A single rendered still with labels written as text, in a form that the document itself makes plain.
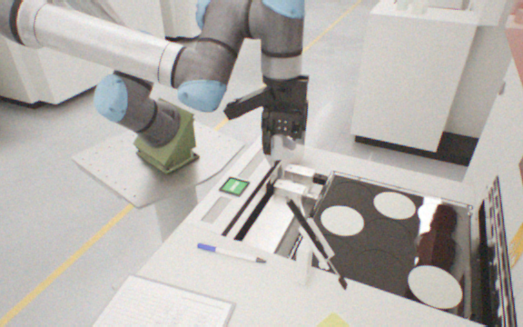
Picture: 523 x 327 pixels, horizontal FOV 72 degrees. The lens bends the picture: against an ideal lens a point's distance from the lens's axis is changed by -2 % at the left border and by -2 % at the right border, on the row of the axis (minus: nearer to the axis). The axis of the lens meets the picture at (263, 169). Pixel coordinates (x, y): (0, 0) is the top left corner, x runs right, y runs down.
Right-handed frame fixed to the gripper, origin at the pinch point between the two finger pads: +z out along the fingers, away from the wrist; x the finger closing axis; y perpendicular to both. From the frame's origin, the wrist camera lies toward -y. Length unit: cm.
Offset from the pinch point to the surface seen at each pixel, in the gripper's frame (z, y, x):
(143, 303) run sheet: 8.6, -13.1, -34.3
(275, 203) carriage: 17.5, 0.2, 6.2
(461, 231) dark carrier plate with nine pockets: 15.6, 44.8, 5.4
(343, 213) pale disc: 15.6, 17.7, 4.3
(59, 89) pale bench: 86, -239, 182
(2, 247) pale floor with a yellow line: 105, -158, 29
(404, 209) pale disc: 15.6, 32.2, 9.8
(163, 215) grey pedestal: 45, -44, 20
